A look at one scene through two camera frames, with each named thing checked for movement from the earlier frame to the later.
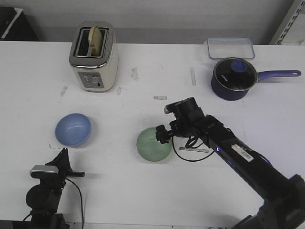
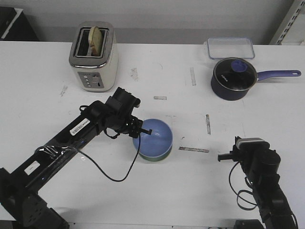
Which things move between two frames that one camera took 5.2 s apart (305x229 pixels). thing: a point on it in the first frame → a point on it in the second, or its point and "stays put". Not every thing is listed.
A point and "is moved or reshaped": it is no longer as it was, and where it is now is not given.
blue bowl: x=73 y=130 is moved or reshaped
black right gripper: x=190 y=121 → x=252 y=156
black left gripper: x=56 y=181 → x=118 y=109
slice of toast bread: x=95 y=39 stays put
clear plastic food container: x=230 y=47 stays put
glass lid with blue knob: x=235 y=74 stays put
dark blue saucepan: x=228 y=94 stays put
